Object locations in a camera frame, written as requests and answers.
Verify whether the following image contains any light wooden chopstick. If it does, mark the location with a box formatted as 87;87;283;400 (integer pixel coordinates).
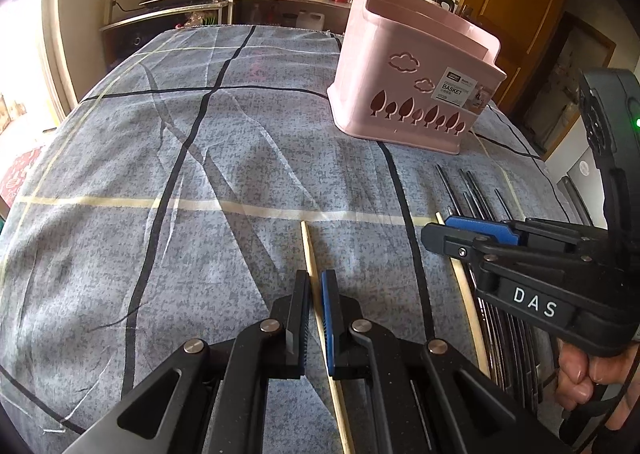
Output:
300;221;356;454
434;211;492;378

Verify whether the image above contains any pink plastic utensil basket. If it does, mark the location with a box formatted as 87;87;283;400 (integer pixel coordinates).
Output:
328;0;506;155

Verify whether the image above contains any steel kitchen shelf table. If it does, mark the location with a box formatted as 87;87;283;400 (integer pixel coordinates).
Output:
100;0;350;69

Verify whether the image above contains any person's right hand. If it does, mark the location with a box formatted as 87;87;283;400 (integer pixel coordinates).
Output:
555;340;639;411

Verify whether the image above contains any black chopstick on cloth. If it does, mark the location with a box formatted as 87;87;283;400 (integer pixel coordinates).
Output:
459;169;495;221

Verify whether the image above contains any black chopstick pile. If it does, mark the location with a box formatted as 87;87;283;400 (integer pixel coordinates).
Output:
474;295;553;414

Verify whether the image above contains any grey checked tablecloth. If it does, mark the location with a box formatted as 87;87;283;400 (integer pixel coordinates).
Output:
1;26;574;453

